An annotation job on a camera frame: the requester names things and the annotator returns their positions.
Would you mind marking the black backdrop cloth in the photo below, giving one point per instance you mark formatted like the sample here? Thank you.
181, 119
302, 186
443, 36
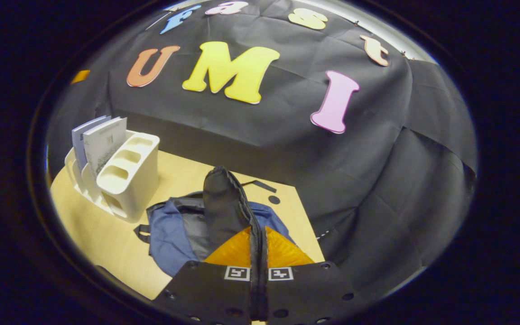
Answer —
332, 180

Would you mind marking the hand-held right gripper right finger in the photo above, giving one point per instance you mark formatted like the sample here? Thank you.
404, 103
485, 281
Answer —
305, 293

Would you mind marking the cream plastic bookshelf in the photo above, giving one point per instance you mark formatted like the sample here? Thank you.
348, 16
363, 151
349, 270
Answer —
129, 180

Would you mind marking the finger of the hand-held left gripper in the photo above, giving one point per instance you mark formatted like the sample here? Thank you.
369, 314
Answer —
80, 76

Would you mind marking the blue and black schoolbag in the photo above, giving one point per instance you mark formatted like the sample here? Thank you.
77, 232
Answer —
169, 239

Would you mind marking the black round table grommet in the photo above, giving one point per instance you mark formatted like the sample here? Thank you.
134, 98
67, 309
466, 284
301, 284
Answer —
274, 199

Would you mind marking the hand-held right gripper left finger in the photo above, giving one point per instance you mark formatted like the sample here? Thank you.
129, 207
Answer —
210, 289

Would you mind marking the white book with plain cover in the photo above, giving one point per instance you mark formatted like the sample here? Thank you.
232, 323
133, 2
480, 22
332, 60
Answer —
104, 144

